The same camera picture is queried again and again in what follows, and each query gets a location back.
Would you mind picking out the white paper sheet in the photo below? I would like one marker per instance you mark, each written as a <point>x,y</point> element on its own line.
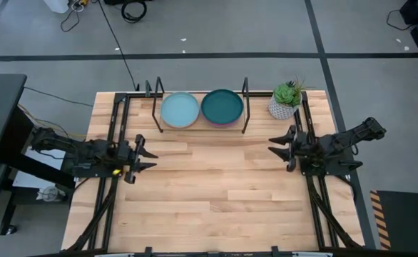
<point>45,178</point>

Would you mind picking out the black mat with striped edge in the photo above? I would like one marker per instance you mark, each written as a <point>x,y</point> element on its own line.
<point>408,221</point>

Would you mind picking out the light teal plate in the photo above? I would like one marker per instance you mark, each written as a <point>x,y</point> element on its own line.
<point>179,109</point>

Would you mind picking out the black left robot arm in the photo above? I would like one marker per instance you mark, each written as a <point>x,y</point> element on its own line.
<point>87,150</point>

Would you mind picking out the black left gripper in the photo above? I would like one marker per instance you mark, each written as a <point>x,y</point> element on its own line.
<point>128,157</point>

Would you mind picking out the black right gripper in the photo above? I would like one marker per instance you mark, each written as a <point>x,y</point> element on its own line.
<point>305,148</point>

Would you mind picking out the wooden shelf with black frame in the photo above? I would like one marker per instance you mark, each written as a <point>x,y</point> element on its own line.
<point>198,128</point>

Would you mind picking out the white container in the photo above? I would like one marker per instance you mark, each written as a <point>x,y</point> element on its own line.
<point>57,5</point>

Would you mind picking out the power strip with plugs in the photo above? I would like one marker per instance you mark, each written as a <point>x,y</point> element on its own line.
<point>78,3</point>

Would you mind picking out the dark teal plate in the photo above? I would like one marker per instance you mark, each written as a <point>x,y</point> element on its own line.
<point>222,106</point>

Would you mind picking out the black aluminium table frame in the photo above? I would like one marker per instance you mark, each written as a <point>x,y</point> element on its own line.
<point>134,95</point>

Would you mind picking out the magenta plate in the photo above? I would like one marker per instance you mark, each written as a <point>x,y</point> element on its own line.
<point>223,126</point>

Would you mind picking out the succulent plant in white pot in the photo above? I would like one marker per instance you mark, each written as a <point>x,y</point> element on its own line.
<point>284,103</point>

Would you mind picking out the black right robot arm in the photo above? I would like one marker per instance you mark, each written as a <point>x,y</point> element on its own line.
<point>351,135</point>

